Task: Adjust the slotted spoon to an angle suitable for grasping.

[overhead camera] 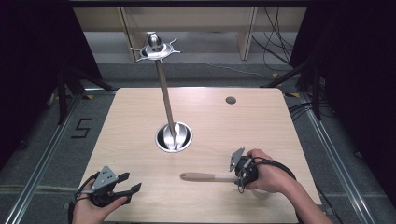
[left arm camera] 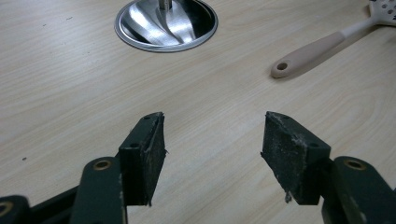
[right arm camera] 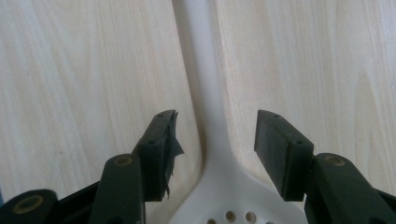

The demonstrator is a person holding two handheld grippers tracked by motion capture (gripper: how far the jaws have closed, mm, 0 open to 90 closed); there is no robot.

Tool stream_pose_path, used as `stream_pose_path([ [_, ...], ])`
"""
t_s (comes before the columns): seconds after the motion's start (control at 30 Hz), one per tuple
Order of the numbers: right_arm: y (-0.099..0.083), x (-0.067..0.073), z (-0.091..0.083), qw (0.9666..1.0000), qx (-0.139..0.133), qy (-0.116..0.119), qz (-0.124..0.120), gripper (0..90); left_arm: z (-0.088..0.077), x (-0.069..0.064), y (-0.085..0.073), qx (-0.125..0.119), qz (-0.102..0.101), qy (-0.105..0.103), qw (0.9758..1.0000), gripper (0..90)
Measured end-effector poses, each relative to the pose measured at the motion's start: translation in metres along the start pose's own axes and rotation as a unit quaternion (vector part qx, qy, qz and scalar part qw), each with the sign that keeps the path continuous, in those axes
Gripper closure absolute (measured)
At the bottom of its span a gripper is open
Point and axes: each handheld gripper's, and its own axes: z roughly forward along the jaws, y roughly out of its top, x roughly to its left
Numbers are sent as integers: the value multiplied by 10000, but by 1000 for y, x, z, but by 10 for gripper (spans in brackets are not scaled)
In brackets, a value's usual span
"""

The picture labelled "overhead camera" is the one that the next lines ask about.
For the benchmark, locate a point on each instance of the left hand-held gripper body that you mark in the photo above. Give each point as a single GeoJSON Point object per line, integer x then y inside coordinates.
{"type": "Point", "coordinates": [106, 179]}

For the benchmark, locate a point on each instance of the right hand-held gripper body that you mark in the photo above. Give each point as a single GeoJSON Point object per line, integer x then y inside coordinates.
{"type": "Point", "coordinates": [247, 171]}

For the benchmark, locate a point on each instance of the person's right hand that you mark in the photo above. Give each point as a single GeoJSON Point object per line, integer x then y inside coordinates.
{"type": "Point", "coordinates": [272, 179]}

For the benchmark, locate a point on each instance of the person's left hand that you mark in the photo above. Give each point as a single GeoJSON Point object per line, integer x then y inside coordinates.
{"type": "Point", "coordinates": [88, 213]}

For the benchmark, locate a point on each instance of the grey round table grommet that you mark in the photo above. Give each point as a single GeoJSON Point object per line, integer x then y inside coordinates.
{"type": "Point", "coordinates": [230, 100]}

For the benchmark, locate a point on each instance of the steel utensil hanging stand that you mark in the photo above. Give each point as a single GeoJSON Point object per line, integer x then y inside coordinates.
{"type": "Point", "coordinates": [165, 93]}

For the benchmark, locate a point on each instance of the black metal stand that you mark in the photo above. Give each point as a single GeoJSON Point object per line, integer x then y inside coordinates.
{"type": "Point", "coordinates": [62, 93]}
{"type": "Point", "coordinates": [316, 93]}

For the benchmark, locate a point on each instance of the light wooden shelf unit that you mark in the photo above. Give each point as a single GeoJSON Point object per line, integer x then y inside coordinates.
{"type": "Point", "coordinates": [246, 37]}

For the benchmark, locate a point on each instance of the dark curtain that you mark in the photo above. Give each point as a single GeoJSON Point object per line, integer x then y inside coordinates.
{"type": "Point", "coordinates": [31, 62]}
{"type": "Point", "coordinates": [358, 77]}

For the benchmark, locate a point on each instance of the metal floor rail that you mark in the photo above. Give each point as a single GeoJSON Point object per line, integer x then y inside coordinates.
{"type": "Point", "coordinates": [336, 155]}
{"type": "Point", "coordinates": [46, 155]}

